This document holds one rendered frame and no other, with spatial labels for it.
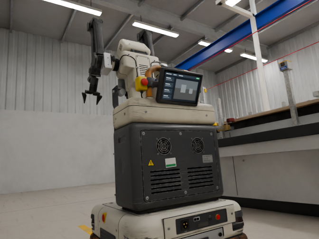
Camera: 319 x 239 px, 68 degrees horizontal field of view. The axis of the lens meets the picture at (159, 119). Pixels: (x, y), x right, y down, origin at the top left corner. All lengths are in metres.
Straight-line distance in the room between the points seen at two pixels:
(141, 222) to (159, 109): 0.51
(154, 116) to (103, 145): 7.54
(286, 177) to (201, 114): 1.26
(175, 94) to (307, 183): 1.46
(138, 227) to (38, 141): 7.33
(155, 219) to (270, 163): 1.59
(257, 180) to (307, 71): 7.98
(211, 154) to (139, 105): 0.49
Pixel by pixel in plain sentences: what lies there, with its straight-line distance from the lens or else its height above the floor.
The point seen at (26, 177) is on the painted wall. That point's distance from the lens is 8.13.
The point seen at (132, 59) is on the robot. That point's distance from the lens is 1.61.
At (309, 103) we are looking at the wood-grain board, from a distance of 2.21.
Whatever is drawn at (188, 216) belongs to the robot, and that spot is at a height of 0.26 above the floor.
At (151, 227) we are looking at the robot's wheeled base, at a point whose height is 0.25.
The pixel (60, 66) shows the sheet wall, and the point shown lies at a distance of 8.97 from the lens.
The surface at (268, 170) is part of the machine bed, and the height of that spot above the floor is 0.36.
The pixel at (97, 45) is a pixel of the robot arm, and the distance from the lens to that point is 1.84.
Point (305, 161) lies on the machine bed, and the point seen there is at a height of 0.43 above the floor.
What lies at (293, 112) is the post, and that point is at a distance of 2.08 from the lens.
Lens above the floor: 0.49
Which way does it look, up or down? 11 degrees up
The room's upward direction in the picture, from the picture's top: 4 degrees counter-clockwise
